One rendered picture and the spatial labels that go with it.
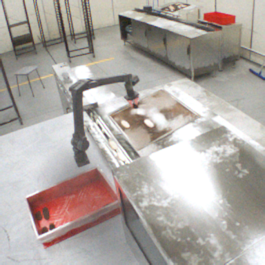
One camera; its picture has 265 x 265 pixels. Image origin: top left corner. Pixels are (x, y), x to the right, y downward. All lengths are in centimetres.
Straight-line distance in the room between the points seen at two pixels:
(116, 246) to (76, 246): 20
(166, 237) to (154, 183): 22
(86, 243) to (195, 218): 71
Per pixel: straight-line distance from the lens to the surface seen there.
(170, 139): 171
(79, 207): 152
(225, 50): 502
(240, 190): 90
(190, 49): 436
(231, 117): 216
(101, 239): 137
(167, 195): 86
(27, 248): 147
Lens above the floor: 195
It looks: 35 degrees down
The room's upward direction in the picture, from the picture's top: 6 degrees counter-clockwise
